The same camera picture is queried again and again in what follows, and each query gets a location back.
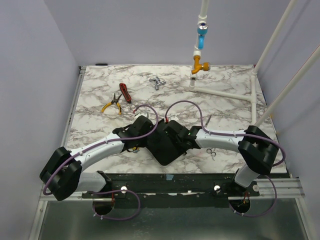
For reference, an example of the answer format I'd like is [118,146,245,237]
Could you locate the black zip tool case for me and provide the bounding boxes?
[146,130,187,166]

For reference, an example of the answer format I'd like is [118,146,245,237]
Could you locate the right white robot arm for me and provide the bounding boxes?
[158,119,280,196]

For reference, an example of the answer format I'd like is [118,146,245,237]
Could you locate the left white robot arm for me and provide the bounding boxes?
[39,115,156,201]

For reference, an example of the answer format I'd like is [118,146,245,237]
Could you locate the yellow hex key set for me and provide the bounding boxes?
[127,147,140,153]

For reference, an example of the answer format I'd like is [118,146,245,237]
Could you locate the silver scissors lower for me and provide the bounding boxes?
[206,148,217,161]

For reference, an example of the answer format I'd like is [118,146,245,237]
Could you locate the silver scissors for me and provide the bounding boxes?
[204,114,212,127]
[206,148,217,161]

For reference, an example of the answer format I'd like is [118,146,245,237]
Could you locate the silver scissors upper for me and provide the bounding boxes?
[204,114,212,127]

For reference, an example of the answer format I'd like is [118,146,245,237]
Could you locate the red black utility knife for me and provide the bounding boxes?
[119,83,132,104]

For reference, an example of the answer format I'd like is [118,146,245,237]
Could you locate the silver metal faucet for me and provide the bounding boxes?
[149,76,166,91]

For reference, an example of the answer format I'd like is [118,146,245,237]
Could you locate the orange faucet on pipe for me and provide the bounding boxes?
[191,55,211,75]

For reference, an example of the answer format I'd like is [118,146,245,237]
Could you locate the blue valve on pipe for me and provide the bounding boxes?
[197,22,208,50]

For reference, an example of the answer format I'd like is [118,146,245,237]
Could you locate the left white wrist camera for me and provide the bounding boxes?
[134,111,149,120]

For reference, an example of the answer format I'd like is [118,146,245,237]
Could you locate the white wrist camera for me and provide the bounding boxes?
[165,115,179,123]
[134,111,149,120]

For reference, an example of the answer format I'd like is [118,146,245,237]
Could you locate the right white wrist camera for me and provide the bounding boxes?
[165,115,179,123]

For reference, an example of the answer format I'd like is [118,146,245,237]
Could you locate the yellow handled pliers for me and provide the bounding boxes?
[100,92,123,116]

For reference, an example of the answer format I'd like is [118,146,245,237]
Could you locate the white PVC pipe frame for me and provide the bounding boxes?
[186,0,320,126]

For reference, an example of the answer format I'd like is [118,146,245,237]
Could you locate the aluminium frame rail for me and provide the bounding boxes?
[27,65,87,240]

